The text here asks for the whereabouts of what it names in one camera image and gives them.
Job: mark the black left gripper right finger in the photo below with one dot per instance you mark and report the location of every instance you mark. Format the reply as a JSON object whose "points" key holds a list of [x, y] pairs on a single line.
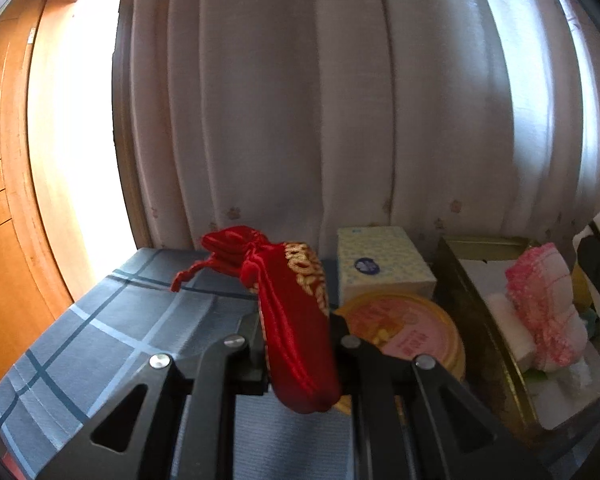
{"points": [[360, 365]]}

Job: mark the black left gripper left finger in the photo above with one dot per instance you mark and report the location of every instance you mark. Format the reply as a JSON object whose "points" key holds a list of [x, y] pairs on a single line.
{"points": [[245, 371]]}

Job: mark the yellow plush cloth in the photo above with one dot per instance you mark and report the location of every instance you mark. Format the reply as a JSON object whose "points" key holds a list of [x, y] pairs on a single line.
{"points": [[581, 295]]}

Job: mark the red velvet drawstring pouch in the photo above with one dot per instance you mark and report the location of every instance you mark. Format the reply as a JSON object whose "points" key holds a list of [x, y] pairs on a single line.
{"points": [[290, 283]]}

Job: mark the teal cloth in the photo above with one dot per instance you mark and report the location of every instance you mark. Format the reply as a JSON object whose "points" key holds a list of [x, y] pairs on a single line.
{"points": [[592, 324]]}

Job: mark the white pink knitted cloth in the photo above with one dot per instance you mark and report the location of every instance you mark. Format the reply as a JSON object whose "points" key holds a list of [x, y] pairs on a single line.
{"points": [[536, 314]]}

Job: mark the white teal plastic package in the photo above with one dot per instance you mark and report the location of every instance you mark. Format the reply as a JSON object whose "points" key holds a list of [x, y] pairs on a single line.
{"points": [[558, 396]]}

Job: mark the round gold pink tin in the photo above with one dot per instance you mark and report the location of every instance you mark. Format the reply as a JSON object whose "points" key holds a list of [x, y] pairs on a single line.
{"points": [[405, 325]]}

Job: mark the white tissue box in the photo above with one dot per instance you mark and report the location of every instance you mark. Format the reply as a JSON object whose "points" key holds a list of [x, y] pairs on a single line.
{"points": [[380, 259]]}

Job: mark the gold metal tray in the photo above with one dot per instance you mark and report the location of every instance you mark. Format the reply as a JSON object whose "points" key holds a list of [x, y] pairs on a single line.
{"points": [[468, 269]]}

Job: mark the pale pink curtain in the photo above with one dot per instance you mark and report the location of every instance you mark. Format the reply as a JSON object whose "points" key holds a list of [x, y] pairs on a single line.
{"points": [[301, 117]]}

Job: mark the wooden cabinet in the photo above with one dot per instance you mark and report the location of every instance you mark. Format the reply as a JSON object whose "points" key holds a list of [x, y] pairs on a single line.
{"points": [[62, 218]]}

